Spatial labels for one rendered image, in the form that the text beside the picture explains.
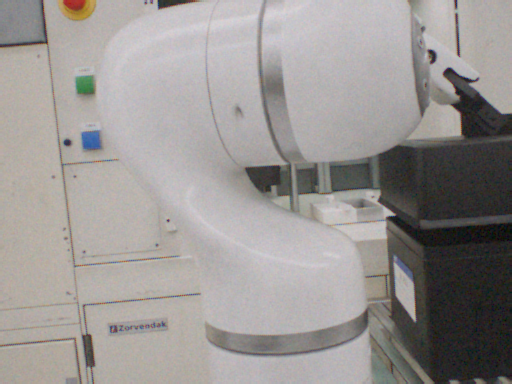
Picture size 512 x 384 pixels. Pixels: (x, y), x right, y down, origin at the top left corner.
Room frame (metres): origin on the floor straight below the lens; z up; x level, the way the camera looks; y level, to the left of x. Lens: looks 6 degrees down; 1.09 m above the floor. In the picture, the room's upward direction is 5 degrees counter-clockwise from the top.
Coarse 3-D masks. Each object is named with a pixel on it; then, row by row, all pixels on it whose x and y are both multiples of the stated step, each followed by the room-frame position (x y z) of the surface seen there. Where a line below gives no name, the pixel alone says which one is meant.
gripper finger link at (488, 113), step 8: (472, 104) 0.82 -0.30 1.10; (480, 104) 0.83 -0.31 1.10; (488, 104) 0.84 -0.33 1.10; (480, 112) 0.83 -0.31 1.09; (488, 112) 0.83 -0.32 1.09; (496, 112) 0.84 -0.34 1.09; (472, 120) 0.84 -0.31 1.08; (480, 120) 0.84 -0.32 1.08; (488, 120) 0.83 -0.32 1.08; (496, 120) 0.83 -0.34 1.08; (504, 120) 0.84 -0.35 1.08; (488, 128) 0.84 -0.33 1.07; (496, 128) 0.84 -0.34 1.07
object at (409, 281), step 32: (416, 256) 0.76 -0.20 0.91; (448, 256) 0.72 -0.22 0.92; (480, 256) 0.72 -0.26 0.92; (416, 288) 0.78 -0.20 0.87; (448, 288) 0.72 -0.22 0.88; (480, 288) 0.72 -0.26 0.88; (416, 320) 0.79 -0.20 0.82; (448, 320) 0.72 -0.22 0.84; (480, 320) 0.72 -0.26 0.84; (416, 352) 0.80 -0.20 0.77; (448, 352) 0.72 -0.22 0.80; (480, 352) 0.72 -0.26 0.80
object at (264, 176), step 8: (248, 168) 1.64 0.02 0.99; (256, 168) 1.64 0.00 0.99; (264, 168) 1.64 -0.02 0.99; (272, 168) 1.65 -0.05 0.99; (248, 176) 1.64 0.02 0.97; (256, 176) 1.64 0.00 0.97; (264, 176) 1.64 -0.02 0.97; (272, 176) 1.65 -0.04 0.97; (256, 184) 1.64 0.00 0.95; (264, 184) 1.64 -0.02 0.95; (272, 184) 1.65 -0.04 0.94; (280, 184) 1.65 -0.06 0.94
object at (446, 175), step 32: (480, 128) 0.85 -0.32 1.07; (384, 160) 0.93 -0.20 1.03; (416, 160) 0.72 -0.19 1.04; (448, 160) 0.71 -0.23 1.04; (480, 160) 0.71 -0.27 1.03; (384, 192) 0.95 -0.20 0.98; (416, 192) 0.73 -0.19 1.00; (448, 192) 0.71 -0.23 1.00; (480, 192) 0.71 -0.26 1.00; (416, 224) 0.72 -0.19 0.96; (448, 224) 0.71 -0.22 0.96; (480, 224) 0.71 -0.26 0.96
